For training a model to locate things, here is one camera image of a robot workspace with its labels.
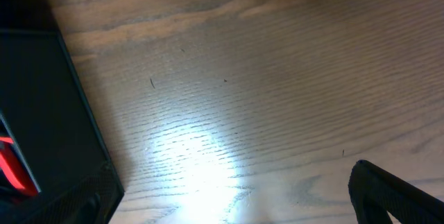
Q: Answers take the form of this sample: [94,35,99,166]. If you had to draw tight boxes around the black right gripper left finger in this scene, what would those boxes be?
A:
[1,162,124,224]

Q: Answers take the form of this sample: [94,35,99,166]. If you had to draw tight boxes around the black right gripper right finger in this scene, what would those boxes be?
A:
[348,160,443,224]

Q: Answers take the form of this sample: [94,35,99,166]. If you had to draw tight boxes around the red handled pliers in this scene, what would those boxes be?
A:
[1,137,38,196]

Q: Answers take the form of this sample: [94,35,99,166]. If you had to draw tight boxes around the dark green open box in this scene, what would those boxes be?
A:
[1,29,113,212]

